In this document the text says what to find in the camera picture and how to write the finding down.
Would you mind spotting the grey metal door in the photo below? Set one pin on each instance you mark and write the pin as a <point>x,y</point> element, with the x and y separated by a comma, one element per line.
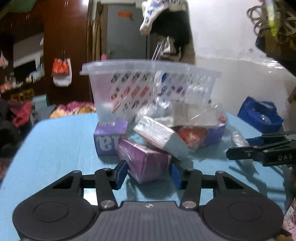
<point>124,40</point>

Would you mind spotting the white grey rectangular box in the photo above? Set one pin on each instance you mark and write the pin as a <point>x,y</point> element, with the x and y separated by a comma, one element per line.
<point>162,137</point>

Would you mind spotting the teal small box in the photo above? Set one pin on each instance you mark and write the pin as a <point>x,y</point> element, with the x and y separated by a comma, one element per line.
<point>41,106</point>

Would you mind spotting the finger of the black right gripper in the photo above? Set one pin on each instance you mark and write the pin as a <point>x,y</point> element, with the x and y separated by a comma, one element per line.
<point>270,149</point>

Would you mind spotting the yellow orange cloth pile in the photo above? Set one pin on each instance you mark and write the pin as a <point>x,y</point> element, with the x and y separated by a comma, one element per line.
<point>73,108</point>

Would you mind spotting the red round package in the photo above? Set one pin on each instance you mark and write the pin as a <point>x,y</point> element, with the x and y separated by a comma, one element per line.
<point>192,136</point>

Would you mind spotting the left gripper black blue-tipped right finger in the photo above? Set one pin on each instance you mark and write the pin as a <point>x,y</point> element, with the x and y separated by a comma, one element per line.
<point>192,181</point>

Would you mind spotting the dark red wooden wardrobe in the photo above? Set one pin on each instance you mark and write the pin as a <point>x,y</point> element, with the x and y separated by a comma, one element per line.
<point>64,24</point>

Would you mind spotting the blue plastic bag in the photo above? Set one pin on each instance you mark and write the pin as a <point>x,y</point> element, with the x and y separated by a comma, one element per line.
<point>262,115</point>

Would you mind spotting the red white plastic bag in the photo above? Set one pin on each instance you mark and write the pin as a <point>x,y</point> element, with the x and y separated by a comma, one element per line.
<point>62,72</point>

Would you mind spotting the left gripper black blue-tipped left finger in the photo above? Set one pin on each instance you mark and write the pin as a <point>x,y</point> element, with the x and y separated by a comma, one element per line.
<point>104,181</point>

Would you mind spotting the translucent plastic basket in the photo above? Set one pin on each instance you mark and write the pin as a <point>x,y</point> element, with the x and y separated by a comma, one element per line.
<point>121,87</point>

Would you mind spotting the light blue table cloth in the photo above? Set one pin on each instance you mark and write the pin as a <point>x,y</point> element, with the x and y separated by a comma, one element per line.
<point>56,147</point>

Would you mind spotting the black hanging garment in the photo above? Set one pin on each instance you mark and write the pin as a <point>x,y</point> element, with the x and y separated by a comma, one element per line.
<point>174,26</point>

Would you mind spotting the purple white lettered box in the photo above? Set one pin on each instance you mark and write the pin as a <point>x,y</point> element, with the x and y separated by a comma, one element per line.
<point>107,135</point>

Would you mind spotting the grey rectangular packet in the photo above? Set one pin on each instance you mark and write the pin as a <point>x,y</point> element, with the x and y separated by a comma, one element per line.
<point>202,115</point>

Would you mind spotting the white jacket with blue letters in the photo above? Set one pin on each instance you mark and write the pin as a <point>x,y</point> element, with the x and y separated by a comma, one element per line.
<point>153,8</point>

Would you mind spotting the red clothing pile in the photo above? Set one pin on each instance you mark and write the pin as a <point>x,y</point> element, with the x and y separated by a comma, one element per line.
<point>22,112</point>

